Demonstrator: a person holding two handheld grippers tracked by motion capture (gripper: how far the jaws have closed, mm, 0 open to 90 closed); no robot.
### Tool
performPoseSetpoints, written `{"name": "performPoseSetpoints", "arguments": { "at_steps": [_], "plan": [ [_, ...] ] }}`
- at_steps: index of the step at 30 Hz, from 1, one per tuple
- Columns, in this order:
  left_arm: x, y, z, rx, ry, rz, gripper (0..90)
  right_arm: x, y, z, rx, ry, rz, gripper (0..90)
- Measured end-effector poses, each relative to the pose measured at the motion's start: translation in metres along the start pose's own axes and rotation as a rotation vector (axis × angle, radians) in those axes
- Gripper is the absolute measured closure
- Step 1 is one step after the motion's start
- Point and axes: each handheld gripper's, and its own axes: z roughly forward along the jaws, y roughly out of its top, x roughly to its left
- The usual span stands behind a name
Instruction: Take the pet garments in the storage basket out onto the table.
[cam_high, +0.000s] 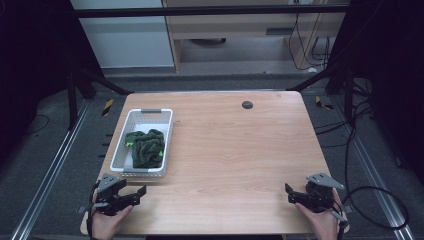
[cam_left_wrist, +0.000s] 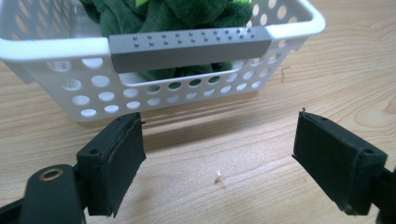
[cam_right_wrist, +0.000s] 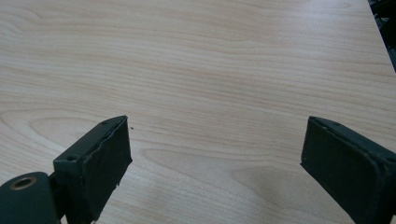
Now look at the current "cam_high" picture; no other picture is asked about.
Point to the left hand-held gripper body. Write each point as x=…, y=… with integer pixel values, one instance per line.
x=111, y=190

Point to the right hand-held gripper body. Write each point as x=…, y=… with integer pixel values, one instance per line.
x=320, y=195

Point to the person's right hand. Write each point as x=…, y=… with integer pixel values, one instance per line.
x=322, y=224

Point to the person's left hand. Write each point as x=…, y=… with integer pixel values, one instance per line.
x=107, y=224

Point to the dark green towel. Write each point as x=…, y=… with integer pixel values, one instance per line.
x=148, y=150

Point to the white plastic basket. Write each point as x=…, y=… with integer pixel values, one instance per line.
x=146, y=120

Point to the yellow black striped tape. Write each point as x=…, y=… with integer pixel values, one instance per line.
x=107, y=107
x=322, y=104

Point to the black metal stand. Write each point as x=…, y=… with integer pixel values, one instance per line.
x=71, y=100
x=348, y=93

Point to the white cabinet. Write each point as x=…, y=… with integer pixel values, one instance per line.
x=126, y=40

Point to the light wooden shelf unit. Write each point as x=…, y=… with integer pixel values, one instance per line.
x=233, y=28

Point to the aluminium floor rail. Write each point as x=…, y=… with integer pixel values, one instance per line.
x=376, y=180
x=53, y=166

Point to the black horizontal frame bar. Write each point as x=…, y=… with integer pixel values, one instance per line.
x=200, y=11

